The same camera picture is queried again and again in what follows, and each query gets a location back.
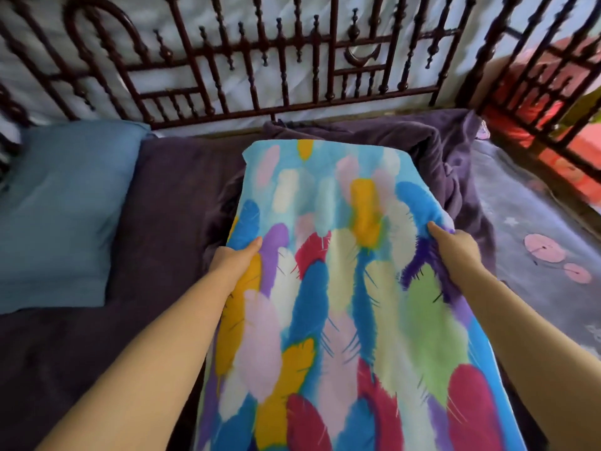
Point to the person's right hand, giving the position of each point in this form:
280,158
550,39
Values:
460,255

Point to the grey pad with pink circles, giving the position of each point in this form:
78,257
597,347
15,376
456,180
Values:
516,206

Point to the purple plush bed sheet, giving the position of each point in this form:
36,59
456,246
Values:
164,220

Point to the purple fleece duvet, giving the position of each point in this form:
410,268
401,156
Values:
422,145

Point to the red cloth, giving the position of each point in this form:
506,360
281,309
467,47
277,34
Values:
582,150

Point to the person's left forearm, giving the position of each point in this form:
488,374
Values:
141,371

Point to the red wooden bed frame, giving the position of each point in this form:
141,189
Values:
488,49

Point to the colourful feather print pillow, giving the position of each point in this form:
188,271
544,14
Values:
338,286

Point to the pale mosquito net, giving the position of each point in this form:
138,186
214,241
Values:
159,79

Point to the blue butterfly pillow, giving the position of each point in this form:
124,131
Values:
61,216

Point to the person's left hand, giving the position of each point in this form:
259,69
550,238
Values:
230,267

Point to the person's right forearm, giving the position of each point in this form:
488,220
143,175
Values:
540,361

